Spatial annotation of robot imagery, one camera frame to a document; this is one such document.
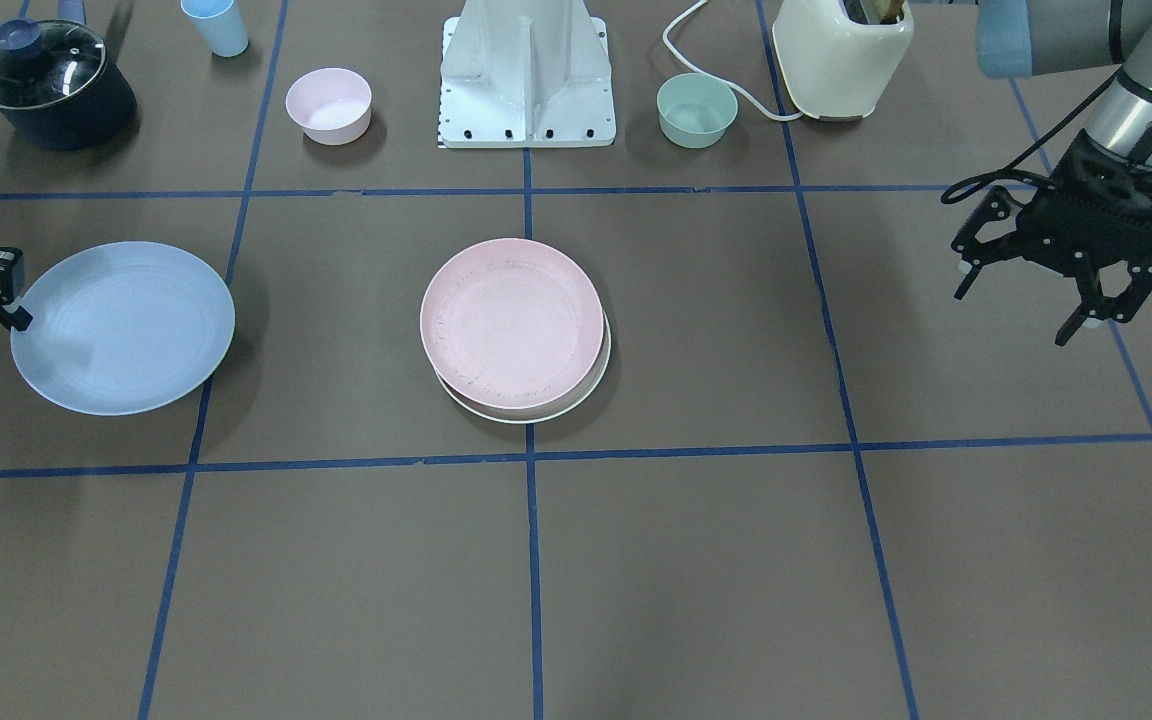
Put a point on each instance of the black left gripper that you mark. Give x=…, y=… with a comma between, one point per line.
x=998, y=226

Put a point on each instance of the blue plate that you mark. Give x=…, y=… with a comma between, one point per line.
x=124, y=328

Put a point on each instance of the pink plate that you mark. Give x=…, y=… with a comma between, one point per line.
x=512, y=324

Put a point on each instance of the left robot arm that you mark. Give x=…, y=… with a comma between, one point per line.
x=1020, y=39

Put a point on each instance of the dark blue lidded pot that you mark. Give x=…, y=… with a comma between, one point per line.
x=60, y=87

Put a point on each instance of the cream toaster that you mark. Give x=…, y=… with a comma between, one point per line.
x=838, y=57

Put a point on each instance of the light blue cup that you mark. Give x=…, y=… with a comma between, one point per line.
x=220, y=24

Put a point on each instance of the pink bowl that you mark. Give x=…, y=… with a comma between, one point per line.
x=332, y=106

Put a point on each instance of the green bowl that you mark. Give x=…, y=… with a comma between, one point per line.
x=695, y=110

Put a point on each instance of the cream plate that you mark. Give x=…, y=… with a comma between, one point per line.
x=564, y=404

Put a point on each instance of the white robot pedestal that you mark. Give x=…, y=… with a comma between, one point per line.
x=525, y=75

